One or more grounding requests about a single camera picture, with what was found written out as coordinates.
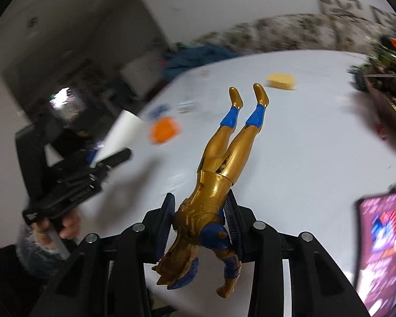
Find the small white card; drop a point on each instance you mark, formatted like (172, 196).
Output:
(186, 106)

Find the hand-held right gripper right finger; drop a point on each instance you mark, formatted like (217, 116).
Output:
(232, 224)

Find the bright window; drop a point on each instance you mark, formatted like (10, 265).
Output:
(61, 95)

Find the white cabinet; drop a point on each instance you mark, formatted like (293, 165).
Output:
(142, 77)

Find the person's left hand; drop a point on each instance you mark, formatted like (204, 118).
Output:
(69, 228)

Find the floral sofa cushion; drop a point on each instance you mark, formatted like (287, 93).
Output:
(340, 5)
(382, 15)

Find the dark basket with decorations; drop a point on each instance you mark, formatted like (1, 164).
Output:
(386, 82)

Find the small red item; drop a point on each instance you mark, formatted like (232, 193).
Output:
(379, 128)

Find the person's left forearm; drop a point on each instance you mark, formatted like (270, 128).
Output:
(36, 254)

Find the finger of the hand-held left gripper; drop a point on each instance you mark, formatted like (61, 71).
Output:
(118, 158)
(91, 155)

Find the floral patterned sofa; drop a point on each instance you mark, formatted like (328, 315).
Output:
(283, 29)

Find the purple pink packet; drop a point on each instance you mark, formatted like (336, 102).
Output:
(379, 247)

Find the blue cloth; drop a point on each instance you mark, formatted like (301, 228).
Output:
(198, 56)

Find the gold and blue action figure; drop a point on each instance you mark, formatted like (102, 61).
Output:
(214, 171)

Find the yellow sponge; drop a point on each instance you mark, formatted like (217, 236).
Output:
(282, 81)

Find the orange plastic item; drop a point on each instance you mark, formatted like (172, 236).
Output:
(165, 130)

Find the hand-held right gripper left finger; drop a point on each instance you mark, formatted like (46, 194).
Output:
(166, 224)

